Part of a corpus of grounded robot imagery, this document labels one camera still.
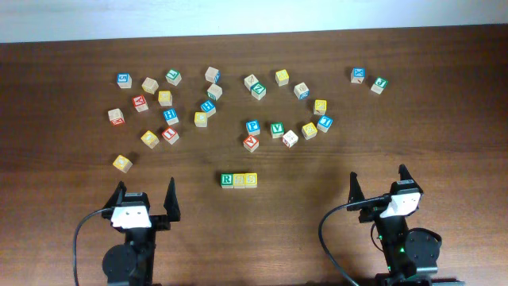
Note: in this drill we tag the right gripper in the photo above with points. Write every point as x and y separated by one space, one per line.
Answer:
355 193

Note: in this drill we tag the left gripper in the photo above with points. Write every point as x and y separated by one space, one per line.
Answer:
161 223

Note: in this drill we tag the green R block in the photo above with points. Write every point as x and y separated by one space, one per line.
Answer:
227 180

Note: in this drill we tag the yellow S block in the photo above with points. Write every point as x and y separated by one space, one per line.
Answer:
239 180

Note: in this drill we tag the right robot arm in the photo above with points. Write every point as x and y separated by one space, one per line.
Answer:
411 254

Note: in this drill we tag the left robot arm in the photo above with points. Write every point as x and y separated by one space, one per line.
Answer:
131 263

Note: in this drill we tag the yellow O block lowest left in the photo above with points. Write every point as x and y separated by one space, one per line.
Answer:
122 163

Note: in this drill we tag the yellow O block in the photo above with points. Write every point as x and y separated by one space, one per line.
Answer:
150 139

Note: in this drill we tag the red I block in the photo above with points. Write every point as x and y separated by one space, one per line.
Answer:
170 135

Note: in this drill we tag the blue I block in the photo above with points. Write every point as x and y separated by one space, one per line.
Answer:
324 123

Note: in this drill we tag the blue H block left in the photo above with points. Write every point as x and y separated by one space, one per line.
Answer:
170 116

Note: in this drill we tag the blue h block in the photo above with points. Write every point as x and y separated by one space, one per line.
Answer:
208 108
170 116

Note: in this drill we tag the yellow E block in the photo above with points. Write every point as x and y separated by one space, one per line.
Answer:
309 130

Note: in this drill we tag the red A block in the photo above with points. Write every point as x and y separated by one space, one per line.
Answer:
140 103

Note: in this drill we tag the white picture block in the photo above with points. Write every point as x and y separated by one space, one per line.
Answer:
290 138

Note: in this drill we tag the green J block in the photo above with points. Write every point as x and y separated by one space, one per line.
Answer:
379 85

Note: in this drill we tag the yellow G block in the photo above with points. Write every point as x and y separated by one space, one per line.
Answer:
165 98

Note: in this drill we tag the blue X block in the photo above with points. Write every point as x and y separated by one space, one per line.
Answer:
357 75

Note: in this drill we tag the blue H block centre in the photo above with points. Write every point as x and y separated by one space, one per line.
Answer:
208 108

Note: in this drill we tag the plain wood yellow-side block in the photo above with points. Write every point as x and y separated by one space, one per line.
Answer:
150 85

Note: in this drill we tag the green V block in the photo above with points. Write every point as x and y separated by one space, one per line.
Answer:
277 130

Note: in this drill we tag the red V block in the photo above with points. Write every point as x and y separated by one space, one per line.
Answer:
251 143

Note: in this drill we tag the blue block far left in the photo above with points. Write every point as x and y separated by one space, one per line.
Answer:
124 80

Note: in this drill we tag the wood block blue D front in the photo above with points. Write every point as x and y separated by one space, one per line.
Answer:
301 91

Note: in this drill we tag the green L block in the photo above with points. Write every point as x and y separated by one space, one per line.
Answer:
173 77

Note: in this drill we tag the wood block green side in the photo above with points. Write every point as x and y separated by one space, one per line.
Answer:
214 92

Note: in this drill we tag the blue P block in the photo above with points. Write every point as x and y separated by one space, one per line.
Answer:
253 127

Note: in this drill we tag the wood block blue D side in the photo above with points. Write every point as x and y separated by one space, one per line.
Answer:
212 75

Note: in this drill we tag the yellow block top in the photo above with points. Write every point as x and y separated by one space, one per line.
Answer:
282 77

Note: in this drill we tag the green Z block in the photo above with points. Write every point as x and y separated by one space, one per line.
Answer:
258 91

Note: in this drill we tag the plain wood block top centre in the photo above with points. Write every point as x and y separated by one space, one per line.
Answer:
250 81

